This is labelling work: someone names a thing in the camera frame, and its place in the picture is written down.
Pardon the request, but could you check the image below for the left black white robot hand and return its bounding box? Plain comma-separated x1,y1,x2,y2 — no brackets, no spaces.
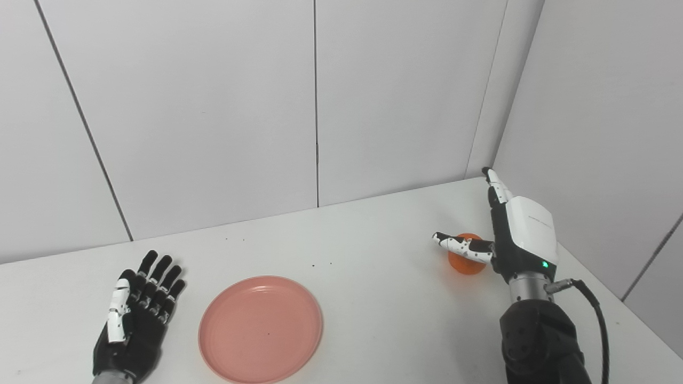
92,250,186,382

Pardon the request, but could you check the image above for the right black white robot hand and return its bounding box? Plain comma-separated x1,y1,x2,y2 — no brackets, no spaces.
432,167,559,283

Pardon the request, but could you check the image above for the orange fruit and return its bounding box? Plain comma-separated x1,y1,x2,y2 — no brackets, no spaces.
447,233,488,276

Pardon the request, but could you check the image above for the pink round plate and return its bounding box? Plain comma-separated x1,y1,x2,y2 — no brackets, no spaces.
198,275,324,384

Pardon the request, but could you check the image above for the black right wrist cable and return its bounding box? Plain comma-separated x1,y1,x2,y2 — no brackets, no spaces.
544,278,610,384

